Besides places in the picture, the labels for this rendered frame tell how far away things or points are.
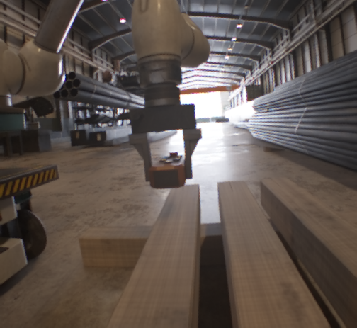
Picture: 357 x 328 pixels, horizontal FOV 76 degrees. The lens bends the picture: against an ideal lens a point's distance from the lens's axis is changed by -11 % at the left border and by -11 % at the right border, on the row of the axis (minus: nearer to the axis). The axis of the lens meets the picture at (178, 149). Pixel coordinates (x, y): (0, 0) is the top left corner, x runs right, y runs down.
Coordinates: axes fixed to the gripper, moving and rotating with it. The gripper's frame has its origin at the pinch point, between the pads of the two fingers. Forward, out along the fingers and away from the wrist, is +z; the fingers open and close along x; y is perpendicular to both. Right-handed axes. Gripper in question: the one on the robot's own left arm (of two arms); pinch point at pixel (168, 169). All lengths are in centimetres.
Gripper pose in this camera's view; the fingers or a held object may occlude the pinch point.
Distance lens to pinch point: 53.9
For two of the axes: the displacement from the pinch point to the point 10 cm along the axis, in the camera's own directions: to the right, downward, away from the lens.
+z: 0.8, 9.9, 1.0
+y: -0.9, 1.1, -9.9
